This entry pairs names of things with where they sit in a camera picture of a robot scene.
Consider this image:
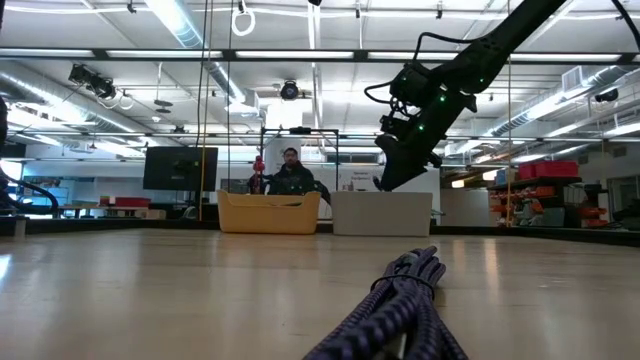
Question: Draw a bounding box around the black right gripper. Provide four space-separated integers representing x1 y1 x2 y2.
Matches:
374 133 445 192

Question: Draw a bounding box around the white plastic bin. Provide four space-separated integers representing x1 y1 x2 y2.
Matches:
330 190 434 238

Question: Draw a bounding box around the person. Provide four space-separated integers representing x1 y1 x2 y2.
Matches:
248 147 331 205

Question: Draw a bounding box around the black ceiling spotlight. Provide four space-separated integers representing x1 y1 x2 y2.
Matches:
278 78 301 102

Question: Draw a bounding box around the yellow plastic bin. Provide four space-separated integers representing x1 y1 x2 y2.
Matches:
216 189 322 235

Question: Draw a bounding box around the shelf rack with orange parts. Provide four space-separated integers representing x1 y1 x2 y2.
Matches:
487 159 619 230

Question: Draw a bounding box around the red stand object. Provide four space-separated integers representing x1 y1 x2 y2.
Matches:
251 155 267 195

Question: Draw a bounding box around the red plastic bin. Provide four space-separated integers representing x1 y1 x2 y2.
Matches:
517 160 581 181

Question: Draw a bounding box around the black tv screen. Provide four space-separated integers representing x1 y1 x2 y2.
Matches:
142 145 220 193

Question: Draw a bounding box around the wooden workbench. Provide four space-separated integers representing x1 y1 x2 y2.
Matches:
58 202 168 221

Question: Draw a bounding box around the red flat box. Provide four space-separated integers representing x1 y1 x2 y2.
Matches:
98 195 152 208

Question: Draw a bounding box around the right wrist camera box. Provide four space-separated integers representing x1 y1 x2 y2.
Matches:
378 114 405 137

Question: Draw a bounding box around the black metal rack frame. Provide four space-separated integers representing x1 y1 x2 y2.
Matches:
258 125 341 194

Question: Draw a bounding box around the blue braided usb cable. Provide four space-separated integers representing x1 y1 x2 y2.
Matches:
302 244 470 360

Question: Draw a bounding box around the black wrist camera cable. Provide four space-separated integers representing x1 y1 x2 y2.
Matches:
363 31 481 106

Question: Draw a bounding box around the white hanging cord ring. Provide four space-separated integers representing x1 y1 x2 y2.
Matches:
231 7 257 38

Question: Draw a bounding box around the black wall camera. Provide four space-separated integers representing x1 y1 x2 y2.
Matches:
593 87 621 104

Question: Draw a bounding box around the black looped hose cable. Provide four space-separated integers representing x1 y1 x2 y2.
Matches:
0 169 60 217

